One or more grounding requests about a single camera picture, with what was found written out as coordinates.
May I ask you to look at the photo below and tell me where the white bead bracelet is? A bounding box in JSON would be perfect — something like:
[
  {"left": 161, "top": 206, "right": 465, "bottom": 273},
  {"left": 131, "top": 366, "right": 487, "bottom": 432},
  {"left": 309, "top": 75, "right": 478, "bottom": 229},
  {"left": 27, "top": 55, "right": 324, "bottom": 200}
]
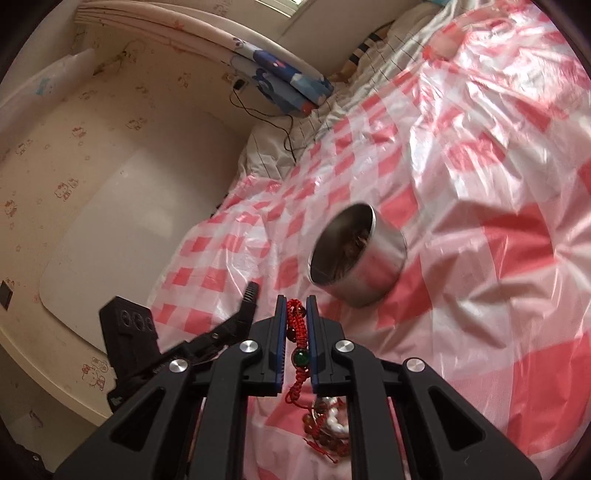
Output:
[{"left": 323, "top": 399, "right": 352, "bottom": 439}]

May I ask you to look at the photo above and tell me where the cartoon print quilt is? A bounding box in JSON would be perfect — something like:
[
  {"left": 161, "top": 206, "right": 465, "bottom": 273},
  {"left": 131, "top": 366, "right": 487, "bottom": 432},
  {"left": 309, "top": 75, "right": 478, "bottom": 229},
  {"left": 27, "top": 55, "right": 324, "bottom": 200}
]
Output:
[{"left": 76, "top": 0, "right": 335, "bottom": 116}]

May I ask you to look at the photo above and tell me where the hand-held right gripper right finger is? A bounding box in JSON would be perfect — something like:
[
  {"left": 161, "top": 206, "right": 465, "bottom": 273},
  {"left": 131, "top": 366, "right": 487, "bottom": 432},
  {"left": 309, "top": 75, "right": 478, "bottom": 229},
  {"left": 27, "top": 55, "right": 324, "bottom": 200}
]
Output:
[{"left": 307, "top": 294, "right": 541, "bottom": 480}]

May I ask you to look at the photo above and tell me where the round metal tin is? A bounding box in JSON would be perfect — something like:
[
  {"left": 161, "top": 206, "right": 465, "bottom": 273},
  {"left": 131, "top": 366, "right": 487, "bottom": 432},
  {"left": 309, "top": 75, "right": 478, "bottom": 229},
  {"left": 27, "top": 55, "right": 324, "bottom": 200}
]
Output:
[{"left": 307, "top": 202, "right": 408, "bottom": 309}]

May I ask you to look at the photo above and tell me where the black cable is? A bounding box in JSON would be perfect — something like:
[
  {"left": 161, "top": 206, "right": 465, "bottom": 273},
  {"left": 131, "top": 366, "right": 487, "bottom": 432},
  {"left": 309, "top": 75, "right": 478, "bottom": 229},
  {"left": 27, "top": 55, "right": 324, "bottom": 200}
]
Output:
[{"left": 230, "top": 78, "right": 300, "bottom": 163}]

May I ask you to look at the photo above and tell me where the red braided bracelet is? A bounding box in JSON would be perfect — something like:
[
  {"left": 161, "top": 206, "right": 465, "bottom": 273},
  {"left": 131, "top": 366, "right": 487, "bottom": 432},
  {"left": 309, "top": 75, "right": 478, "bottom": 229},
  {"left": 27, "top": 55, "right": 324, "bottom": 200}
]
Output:
[{"left": 284, "top": 299, "right": 310, "bottom": 407}]

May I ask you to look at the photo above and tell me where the beige headboard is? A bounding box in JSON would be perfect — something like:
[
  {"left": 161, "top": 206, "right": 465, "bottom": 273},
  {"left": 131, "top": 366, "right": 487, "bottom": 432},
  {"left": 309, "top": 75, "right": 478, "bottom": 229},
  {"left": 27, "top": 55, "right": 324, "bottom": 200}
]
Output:
[{"left": 217, "top": 0, "right": 407, "bottom": 79}]

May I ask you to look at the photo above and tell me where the white panel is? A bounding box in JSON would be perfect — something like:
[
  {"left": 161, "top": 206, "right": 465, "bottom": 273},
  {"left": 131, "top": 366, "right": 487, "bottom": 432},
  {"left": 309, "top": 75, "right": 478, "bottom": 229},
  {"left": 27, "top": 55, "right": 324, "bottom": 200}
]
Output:
[{"left": 39, "top": 111, "right": 245, "bottom": 352}]

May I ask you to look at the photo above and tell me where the striped pillow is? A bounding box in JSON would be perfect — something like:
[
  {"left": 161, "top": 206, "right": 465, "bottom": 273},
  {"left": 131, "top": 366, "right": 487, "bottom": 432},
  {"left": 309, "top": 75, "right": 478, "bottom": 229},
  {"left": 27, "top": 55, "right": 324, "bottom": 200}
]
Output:
[{"left": 330, "top": 23, "right": 393, "bottom": 84}]

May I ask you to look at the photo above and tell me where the brown bead bracelet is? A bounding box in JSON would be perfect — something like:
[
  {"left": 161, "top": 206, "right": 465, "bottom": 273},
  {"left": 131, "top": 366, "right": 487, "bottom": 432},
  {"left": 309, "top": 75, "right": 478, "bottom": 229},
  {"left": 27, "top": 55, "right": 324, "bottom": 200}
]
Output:
[{"left": 302, "top": 401, "right": 352, "bottom": 459}]

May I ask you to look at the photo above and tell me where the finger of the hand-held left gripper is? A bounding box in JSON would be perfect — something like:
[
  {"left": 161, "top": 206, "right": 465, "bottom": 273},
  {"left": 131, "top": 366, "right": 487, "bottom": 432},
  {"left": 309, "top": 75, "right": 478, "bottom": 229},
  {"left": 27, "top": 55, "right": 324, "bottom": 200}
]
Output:
[{"left": 182, "top": 281, "right": 260, "bottom": 365}]

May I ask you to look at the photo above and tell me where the white grid-line quilt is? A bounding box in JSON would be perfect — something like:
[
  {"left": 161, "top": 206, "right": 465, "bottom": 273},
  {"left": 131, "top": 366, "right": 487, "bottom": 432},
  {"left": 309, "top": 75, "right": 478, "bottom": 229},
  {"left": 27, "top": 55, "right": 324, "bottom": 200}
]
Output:
[{"left": 240, "top": 4, "right": 444, "bottom": 181}]

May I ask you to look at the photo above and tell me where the red checkered plastic sheet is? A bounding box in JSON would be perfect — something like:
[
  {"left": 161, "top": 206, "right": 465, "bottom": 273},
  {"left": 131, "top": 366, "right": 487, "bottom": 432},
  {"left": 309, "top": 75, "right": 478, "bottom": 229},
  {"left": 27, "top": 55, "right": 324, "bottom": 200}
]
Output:
[{"left": 148, "top": 0, "right": 591, "bottom": 480}]

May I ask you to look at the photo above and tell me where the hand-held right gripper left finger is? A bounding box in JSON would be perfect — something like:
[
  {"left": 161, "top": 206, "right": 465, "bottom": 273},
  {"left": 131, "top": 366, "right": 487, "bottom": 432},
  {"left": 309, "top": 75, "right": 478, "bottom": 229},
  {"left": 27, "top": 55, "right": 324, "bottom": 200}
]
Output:
[{"left": 54, "top": 294, "right": 284, "bottom": 480}]

